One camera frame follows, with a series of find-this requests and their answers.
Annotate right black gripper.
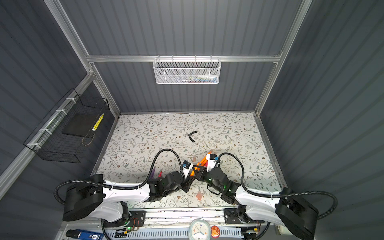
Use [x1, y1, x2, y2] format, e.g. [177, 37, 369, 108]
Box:
[192, 164, 223, 194]

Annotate translucent pink cap front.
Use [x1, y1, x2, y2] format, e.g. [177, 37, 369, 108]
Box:
[196, 191, 203, 201]

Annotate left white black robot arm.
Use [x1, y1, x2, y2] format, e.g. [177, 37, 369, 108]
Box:
[54, 172, 196, 223]

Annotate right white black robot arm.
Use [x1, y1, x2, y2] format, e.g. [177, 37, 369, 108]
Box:
[186, 166, 319, 240]

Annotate purple highlighter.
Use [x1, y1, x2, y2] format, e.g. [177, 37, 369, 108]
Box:
[150, 167, 156, 179]

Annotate white analog clock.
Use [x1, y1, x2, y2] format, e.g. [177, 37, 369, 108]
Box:
[188, 219, 212, 240]

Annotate red round badge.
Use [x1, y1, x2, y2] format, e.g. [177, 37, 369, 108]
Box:
[211, 226, 221, 239]

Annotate yellow highlighter in basket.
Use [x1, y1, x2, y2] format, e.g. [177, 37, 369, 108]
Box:
[92, 114, 104, 132]

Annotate blue black device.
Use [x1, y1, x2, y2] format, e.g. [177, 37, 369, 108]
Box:
[66, 230, 104, 240]

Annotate black pad in basket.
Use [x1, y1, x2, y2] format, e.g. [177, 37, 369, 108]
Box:
[62, 114, 99, 138]

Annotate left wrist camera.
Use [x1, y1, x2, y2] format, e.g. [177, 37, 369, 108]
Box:
[182, 161, 193, 179]

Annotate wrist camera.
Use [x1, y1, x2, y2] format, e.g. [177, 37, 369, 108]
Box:
[206, 153, 220, 172]
[182, 161, 193, 179]

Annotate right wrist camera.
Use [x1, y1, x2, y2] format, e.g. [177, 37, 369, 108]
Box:
[206, 153, 220, 172]

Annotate black handled pliers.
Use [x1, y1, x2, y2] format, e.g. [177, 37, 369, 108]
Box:
[186, 131, 198, 143]

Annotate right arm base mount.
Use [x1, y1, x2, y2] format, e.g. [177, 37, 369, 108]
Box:
[223, 208, 265, 225]

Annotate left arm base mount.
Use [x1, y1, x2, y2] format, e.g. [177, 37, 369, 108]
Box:
[103, 211, 146, 228]

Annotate right black corrugated cable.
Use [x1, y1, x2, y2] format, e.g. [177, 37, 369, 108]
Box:
[217, 152, 339, 220]

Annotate black corrugated cable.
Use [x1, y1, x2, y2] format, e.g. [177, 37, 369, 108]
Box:
[217, 152, 339, 220]
[53, 148, 185, 206]

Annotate white wire mesh basket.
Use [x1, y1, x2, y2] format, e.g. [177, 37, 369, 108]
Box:
[153, 60, 222, 85]

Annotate left black corrugated cable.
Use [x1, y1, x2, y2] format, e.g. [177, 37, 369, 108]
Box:
[53, 148, 185, 206]

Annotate black wire mesh basket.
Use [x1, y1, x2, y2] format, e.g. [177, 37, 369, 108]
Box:
[24, 91, 110, 164]

